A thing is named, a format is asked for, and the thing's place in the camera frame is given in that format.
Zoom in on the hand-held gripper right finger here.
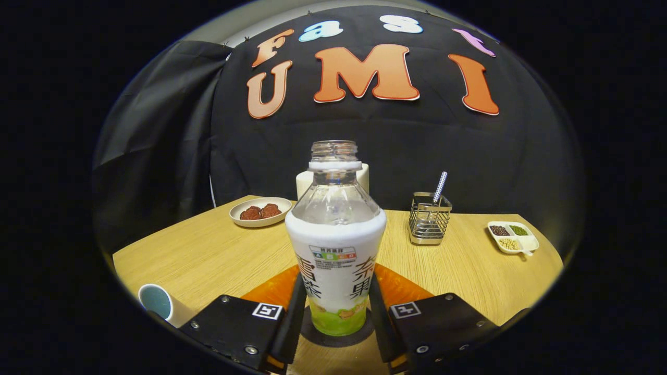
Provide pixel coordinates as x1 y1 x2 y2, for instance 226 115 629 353
368 263 501 375

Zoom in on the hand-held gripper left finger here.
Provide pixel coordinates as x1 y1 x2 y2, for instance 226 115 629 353
180 263 308 375

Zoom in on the white ceramic cup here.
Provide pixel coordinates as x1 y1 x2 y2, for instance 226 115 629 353
138 283 197 329

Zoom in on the dark brown round coaster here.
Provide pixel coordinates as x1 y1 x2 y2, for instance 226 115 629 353
300 307 376 348

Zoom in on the clear plastic juice bottle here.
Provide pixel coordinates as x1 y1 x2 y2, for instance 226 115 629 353
285 140 388 337

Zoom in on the wooden table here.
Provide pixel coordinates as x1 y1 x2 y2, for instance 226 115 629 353
112 195 565 375

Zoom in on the small beige plate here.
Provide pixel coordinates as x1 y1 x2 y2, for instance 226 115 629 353
229 197 293 228

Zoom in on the white divided bean dish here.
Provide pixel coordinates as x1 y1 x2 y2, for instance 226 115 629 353
487 221 540 256

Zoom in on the metal spoon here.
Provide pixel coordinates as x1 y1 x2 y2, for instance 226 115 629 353
430 171 448 209

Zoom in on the white toaster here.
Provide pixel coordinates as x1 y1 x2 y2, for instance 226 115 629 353
295 163 370 201

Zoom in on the metal wire utensil holder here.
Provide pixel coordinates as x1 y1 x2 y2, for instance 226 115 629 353
408 192 453 246

